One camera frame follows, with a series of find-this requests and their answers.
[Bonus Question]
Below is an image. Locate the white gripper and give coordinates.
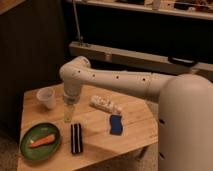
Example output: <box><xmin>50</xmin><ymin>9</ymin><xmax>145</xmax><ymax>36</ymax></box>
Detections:
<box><xmin>63</xmin><ymin>93</ymin><xmax>80</xmax><ymax>123</ymax></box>

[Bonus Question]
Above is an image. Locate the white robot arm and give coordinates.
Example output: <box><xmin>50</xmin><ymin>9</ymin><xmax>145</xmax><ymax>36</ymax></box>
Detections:
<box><xmin>59</xmin><ymin>56</ymin><xmax>213</xmax><ymax>171</ymax></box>

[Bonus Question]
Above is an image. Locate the green ceramic bowl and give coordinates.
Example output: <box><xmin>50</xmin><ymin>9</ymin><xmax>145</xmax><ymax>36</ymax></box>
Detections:
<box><xmin>20</xmin><ymin>123</ymin><xmax>61</xmax><ymax>162</ymax></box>

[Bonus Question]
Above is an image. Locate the black striped eraser block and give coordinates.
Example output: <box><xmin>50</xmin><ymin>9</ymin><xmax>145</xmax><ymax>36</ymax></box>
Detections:
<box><xmin>71</xmin><ymin>123</ymin><xmax>83</xmax><ymax>155</ymax></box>

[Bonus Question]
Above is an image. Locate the orange carrot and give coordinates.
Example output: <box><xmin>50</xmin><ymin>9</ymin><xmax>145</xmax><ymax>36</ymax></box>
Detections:
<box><xmin>29</xmin><ymin>134</ymin><xmax>55</xmax><ymax>148</ymax></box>

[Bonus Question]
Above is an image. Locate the wooden table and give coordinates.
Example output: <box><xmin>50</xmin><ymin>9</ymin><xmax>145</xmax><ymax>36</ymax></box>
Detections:
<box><xmin>18</xmin><ymin>85</ymin><xmax>158</xmax><ymax>171</ymax></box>

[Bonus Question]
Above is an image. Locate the blue sponge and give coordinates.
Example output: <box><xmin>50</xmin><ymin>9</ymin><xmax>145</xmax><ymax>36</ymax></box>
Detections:
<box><xmin>109</xmin><ymin>115</ymin><xmax>123</xmax><ymax>135</ymax></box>

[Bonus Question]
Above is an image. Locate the metal pole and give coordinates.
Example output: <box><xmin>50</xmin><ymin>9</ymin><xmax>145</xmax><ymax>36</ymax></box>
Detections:
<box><xmin>72</xmin><ymin>0</ymin><xmax>83</xmax><ymax>46</ymax></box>

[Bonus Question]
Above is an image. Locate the long grey case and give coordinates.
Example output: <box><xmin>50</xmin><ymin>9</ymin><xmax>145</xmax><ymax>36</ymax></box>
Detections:
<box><xmin>69</xmin><ymin>41</ymin><xmax>213</xmax><ymax>78</ymax></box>

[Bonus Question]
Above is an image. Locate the black case handle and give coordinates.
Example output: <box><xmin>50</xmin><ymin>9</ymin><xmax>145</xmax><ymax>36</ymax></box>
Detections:
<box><xmin>168</xmin><ymin>57</ymin><xmax>198</xmax><ymax>67</ymax></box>

